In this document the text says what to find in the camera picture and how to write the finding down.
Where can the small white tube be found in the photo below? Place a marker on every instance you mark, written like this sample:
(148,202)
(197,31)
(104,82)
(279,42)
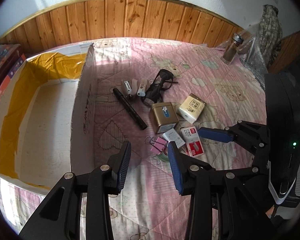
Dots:
(143,86)

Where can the white cardboard box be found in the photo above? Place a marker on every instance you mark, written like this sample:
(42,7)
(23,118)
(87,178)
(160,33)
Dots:
(47,118)

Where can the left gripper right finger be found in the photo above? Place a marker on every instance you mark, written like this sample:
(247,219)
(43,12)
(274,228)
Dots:
(185,169)

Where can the beige stapler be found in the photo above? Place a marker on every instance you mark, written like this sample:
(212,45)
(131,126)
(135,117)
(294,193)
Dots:
(129,88)

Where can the dark toy box stack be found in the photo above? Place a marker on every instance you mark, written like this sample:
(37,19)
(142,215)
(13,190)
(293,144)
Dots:
(9,54)

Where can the clear bubble wrap bag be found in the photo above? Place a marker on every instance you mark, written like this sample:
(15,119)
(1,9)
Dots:
(249,52)

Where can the black safety glasses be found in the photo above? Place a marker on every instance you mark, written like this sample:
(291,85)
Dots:
(162,82)

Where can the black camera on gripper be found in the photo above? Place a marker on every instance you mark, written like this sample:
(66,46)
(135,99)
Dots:
(283,126)

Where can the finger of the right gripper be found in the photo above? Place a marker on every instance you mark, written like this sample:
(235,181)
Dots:
(220,135)

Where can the white power adapter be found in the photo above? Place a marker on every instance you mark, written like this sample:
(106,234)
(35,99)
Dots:
(172,135)

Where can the red toy box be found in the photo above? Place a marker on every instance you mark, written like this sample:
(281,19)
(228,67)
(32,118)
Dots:
(0,84)

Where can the black marker pen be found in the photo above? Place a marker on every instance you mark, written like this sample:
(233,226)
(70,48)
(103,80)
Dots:
(130,110)

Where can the pink binder clip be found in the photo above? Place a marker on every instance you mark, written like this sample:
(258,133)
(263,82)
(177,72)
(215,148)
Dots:
(158,145)

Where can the cream card box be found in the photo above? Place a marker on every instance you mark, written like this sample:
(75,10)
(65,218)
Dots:
(191,108)

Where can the green tape roll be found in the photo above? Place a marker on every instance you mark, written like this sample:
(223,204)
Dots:
(161,158)

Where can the glass jar metal lid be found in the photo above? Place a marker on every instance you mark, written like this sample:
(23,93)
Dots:
(232,48)

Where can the red white staples box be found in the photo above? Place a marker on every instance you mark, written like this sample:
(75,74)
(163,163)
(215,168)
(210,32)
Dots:
(192,140)

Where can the gold tin box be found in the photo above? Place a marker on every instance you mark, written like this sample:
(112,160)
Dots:
(163,117)

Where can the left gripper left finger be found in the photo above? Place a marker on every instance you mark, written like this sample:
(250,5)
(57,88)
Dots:
(119,164)

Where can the camouflage cloth bundle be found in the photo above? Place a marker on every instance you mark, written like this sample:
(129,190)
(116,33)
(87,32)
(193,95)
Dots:
(270,34)

